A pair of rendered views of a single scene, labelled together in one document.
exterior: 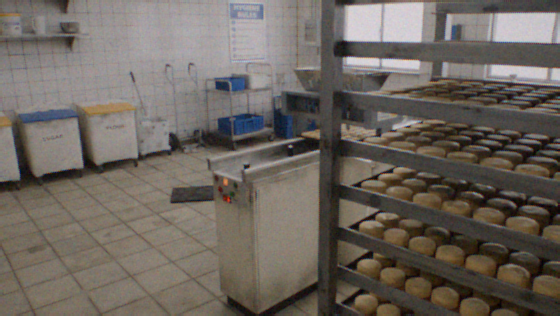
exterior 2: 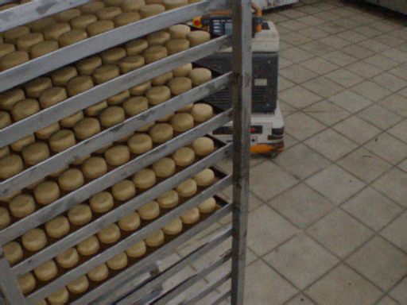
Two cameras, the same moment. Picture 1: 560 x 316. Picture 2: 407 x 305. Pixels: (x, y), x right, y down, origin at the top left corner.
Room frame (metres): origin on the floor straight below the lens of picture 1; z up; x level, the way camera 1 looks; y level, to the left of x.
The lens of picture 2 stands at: (1.17, -1.29, 1.78)
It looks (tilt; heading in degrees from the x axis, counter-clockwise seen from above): 35 degrees down; 96
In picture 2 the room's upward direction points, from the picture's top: 2 degrees counter-clockwise
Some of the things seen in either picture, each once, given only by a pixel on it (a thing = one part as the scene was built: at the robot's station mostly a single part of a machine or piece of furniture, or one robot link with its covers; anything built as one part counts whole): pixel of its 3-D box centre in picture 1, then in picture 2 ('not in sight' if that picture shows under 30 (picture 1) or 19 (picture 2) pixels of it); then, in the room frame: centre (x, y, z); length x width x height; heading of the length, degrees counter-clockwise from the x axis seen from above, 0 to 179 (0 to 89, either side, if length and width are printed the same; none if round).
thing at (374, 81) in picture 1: (340, 81); not in sight; (2.76, -0.24, 1.25); 0.56 x 0.29 x 0.14; 46
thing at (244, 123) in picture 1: (241, 124); not in sight; (6.32, 0.86, 0.29); 0.56 x 0.38 x 0.20; 140
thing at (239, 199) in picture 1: (229, 188); not in sight; (2.14, 0.37, 0.77); 0.24 x 0.04 x 0.14; 46
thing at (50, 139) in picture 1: (50, 143); not in sight; (4.74, 2.80, 0.38); 0.64 x 0.54 x 0.77; 41
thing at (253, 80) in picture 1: (249, 80); not in sight; (6.46, 0.74, 0.90); 0.44 x 0.36 x 0.20; 50
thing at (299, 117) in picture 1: (339, 119); not in sight; (2.76, -0.24, 1.01); 0.72 x 0.33 x 0.34; 46
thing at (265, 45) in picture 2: not in sight; (230, 59); (1.06, 1.40, 0.59); 0.55 x 0.34 x 0.83; 6
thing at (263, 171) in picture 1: (367, 141); not in sight; (2.74, -0.42, 0.87); 2.01 x 0.03 x 0.07; 136
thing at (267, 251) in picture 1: (281, 225); not in sight; (2.40, 0.11, 0.45); 0.70 x 0.34 x 0.90; 136
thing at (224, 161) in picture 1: (332, 134); not in sight; (2.94, -0.22, 0.87); 2.01 x 0.03 x 0.07; 136
